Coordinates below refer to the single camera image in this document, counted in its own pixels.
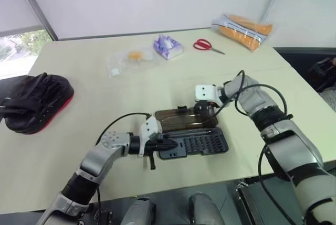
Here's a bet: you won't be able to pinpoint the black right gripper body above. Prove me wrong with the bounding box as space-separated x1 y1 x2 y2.
195 100 215 112

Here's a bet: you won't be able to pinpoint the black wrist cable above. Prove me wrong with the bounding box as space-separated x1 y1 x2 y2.
96 112 152 147
216 69 293 121

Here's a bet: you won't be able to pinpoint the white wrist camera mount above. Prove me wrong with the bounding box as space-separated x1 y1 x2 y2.
194 84 224 108
138 116 163 157

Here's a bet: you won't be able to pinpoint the black left elbow cable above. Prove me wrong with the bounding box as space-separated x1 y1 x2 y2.
96 185 103 214

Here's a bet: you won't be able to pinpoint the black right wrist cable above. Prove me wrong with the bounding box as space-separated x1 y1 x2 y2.
216 69 293 121

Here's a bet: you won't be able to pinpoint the clear plastic bag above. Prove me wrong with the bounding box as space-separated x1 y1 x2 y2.
104 48 159 79

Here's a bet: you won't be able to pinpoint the black right elbow cable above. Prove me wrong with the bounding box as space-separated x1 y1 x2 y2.
258 145 279 205

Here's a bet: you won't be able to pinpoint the black elbow cable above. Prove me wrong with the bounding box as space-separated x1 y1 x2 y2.
96 185 103 214
258 145 279 205

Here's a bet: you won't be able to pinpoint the white roller blind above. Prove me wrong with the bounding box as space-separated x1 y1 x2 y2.
0 0 44 37

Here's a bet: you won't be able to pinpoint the black bag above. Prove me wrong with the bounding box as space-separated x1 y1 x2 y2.
306 56 336 94

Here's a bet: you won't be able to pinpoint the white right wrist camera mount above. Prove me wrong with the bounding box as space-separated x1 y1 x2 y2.
194 84 224 108

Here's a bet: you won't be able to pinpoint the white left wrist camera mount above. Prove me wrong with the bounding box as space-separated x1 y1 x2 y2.
138 116 163 157

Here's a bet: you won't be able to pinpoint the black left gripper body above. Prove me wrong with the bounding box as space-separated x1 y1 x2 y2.
143 137 161 157

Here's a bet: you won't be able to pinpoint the dark window frame bar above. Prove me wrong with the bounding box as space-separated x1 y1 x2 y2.
12 0 59 41

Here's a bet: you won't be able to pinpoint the black red boxing pad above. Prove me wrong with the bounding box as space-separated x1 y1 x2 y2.
0 72 75 135

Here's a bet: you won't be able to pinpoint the clear bag of orange goods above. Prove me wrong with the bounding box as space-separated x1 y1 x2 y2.
211 12 274 52

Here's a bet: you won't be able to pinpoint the grey rounded shape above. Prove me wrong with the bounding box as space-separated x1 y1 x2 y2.
123 196 158 225
188 192 226 225

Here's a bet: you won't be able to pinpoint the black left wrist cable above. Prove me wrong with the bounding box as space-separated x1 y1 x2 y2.
96 112 152 147

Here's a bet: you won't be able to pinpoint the black metal-edged case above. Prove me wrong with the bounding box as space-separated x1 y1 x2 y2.
234 179 307 225

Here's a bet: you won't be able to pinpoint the red handled scissors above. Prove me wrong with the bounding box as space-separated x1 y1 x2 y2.
193 38 227 56

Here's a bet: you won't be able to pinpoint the black screwdriver bit case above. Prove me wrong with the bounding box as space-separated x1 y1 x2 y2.
153 107 229 160

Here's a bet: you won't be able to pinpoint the purple tissue pack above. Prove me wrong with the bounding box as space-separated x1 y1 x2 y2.
153 34 184 61

